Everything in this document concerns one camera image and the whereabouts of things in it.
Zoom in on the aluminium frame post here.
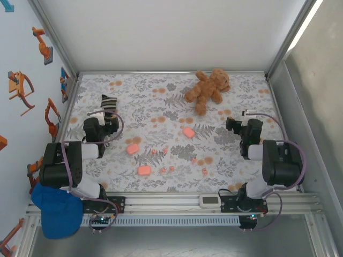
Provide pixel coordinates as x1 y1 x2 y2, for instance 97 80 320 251
264 0 325 81
27 0 81 81

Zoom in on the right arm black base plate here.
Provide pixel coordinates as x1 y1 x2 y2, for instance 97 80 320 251
219 195 269 214

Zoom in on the brown teddy bear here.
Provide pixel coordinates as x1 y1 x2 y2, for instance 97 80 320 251
184 68 232 116

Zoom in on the blue orange robot wall sticker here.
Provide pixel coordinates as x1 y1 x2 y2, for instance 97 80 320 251
59 66 70 104

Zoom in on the black white striped sock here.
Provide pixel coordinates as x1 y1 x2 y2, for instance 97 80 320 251
100 94 118 126

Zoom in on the floral tablecloth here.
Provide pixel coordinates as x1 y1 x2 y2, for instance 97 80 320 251
57 72 298 193

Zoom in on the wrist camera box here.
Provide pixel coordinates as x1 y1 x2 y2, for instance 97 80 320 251
87 109 106 126
241 109 255 127

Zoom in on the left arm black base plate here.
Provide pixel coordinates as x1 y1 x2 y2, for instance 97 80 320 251
81 196 126 215

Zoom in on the white slotted cable duct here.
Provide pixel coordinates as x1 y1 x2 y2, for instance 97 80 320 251
80 216 241 227

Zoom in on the aluminium mounting rail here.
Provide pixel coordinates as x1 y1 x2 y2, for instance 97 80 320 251
25 192 326 216

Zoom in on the orange gripper wall sticker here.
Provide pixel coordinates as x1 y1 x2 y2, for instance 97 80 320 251
7 71 35 116

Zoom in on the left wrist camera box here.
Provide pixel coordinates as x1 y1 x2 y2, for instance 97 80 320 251
87 109 106 126

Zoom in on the aluminium frame side bar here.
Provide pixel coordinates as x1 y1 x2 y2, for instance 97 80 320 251
266 76 305 193
50 76 83 147

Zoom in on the white digital timer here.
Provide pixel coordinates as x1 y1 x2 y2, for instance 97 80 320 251
198 194 222 209

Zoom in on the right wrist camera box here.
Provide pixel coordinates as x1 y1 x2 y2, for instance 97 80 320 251
241 109 255 127

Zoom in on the blue cap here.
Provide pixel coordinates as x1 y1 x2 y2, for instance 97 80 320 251
31 183 84 239

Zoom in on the aluminium frame cross bar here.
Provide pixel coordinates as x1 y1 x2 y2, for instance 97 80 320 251
77 70 269 76

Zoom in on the small controller board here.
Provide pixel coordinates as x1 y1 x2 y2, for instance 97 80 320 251
239 214 259 230
90 214 118 225

